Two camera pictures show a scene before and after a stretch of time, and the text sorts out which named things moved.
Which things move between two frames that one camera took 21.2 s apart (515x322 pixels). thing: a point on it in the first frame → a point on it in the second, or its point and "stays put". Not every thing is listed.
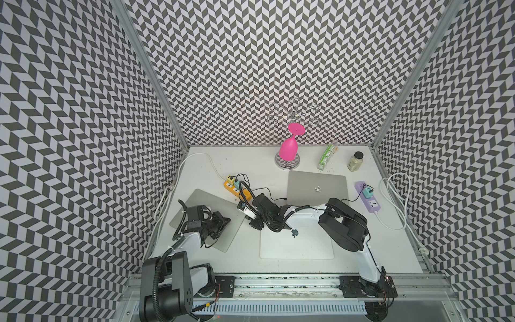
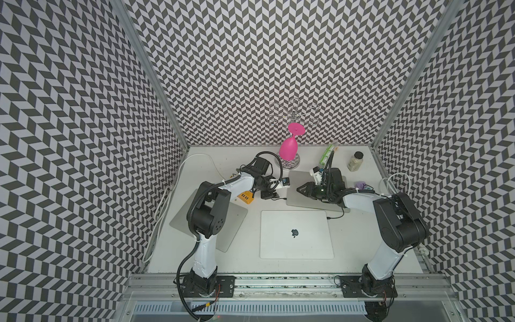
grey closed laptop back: (311, 188) stays put
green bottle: (326, 155) stays put
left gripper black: (220, 223) → (267, 195)
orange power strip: (244, 192) stays put
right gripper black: (258, 225) → (309, 189)
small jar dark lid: (355, 163) stays put
